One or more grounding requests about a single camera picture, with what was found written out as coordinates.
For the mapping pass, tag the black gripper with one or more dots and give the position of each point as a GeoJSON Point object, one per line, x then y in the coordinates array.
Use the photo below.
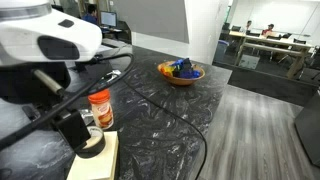
{"type": "Point", "coordinates": [18, 85]}

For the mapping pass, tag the black masking tape roll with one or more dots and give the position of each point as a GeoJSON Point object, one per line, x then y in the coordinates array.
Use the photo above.
{"type": "Point", "coordinates": [94, 145]}

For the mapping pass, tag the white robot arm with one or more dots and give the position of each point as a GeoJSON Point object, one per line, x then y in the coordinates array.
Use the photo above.
{"type": "Point", "coordinates": [34, 33]}

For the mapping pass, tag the orange lid creamer bottle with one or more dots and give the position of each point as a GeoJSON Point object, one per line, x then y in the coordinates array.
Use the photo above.
{"type": "Point", "coordinates": [102, 109]}

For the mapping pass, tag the cream yellow box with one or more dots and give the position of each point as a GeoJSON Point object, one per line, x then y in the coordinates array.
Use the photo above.
{"type": "Point", "coordinates": [99, 167]}

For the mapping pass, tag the person in blue shirt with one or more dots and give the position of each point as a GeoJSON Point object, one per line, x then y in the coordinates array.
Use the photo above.
{"type": "Point", "coordinates": [91, 15]}

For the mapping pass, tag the computer monitor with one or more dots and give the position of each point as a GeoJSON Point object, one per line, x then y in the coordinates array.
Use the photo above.
{"type": "Point", "coordinates": [108, 19]}

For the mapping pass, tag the orange wooden bowl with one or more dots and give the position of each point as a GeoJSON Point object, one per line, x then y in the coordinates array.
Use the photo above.
{"type": "Point", "coordinates": [177, 80]}

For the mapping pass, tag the colourful packets in bowl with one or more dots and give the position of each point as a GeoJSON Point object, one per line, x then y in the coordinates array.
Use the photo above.
{"type": "Point", "coordinates": [181, 68]}

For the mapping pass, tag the blue trash bin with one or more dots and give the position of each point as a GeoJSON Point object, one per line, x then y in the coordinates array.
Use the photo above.
{"type": "Point", "coordinates": [220, 50]}

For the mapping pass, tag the long wooden table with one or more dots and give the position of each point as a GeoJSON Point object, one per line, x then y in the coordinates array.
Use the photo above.
{"type": "Point", "coordinates": [283, 46]}

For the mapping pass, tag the dark floor mat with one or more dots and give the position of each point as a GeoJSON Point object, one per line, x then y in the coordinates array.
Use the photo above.
{"type": "Point", "coordinates": [291, 91]}

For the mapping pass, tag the person in white shirt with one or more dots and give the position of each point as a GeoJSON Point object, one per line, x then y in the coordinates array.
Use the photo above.
{"type": "Point", "coordinates": [247, 27]}

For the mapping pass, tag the person in red shirt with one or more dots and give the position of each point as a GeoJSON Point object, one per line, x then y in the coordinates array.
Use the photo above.
{"type": "Point", "coordinates": [269, 29]}

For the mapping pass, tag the black cabinet at right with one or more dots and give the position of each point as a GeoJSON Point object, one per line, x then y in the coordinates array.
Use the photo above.
{"type": "Point", "coordinates": [308, 127]}

